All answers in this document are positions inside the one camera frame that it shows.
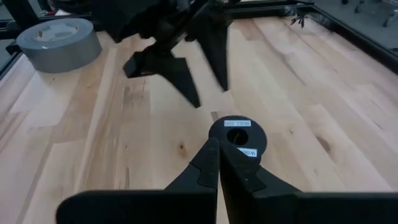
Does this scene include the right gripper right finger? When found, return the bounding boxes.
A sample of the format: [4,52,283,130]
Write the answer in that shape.
[219,140,398,224]

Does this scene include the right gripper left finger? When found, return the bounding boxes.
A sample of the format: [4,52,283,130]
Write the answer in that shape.
[55,137,220,224]

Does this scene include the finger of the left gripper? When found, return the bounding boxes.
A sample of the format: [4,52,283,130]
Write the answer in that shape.
[185,6,234,92]
[123,39,201,109]

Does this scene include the black cord spool white labels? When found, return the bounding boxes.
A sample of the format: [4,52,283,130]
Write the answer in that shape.
[208,115,268,165]

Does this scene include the grey duct tape roll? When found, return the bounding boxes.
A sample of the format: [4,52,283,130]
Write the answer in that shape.
[16,17,103,74]

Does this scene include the small black cable bundle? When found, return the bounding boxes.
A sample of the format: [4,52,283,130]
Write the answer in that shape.
[290,12,308,29]

